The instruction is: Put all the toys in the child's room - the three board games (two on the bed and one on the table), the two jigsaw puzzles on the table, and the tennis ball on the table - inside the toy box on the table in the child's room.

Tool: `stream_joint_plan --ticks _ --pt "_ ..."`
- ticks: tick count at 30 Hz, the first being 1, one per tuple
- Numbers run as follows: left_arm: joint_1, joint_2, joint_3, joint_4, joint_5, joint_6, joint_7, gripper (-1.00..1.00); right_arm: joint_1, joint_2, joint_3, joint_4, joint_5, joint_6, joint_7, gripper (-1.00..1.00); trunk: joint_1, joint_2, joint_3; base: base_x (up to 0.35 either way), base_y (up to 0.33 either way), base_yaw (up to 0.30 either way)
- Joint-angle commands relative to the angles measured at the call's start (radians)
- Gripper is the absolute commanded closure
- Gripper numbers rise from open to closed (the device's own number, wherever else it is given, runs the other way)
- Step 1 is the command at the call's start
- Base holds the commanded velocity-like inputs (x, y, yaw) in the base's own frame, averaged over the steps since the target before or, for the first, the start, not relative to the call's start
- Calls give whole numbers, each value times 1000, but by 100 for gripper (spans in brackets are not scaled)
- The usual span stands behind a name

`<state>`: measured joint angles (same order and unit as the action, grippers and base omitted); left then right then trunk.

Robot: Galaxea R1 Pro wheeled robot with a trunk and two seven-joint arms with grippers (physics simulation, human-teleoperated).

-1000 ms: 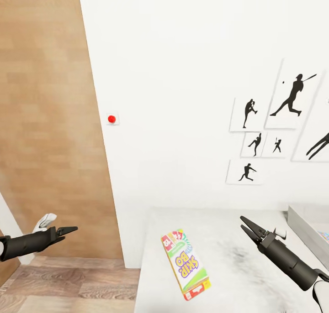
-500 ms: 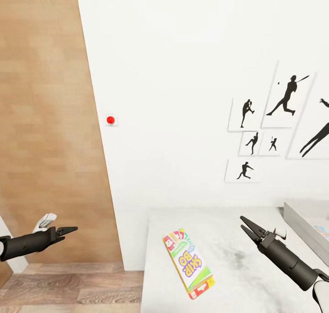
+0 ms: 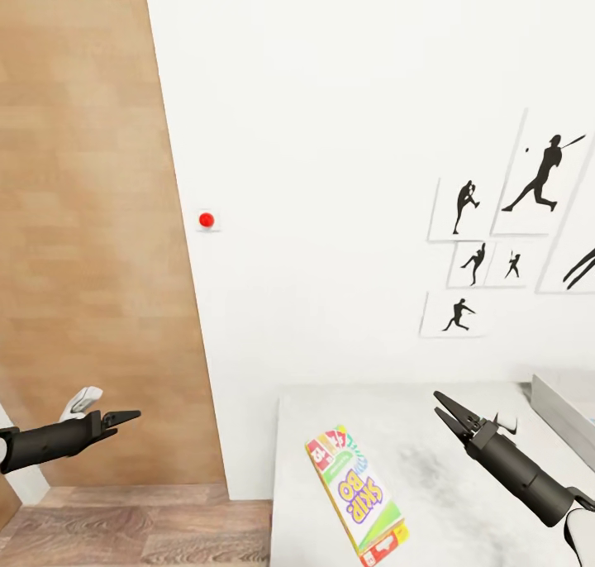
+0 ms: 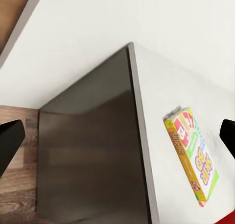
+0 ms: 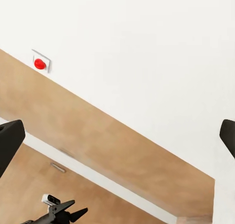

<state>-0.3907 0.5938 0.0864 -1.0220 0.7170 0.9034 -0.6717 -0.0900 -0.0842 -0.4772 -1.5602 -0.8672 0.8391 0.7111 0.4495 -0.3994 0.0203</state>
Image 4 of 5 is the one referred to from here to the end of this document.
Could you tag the board game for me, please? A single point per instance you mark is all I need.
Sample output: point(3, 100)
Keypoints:
point(193, 153)

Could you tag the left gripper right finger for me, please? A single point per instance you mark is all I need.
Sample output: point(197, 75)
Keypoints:
point(227, 135)

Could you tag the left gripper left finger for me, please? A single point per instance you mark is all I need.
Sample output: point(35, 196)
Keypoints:
point(12, 135)

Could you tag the desk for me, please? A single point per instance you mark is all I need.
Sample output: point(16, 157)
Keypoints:
point(105, 156)

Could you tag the sliding door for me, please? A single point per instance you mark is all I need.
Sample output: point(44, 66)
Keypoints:
point(10, 12)

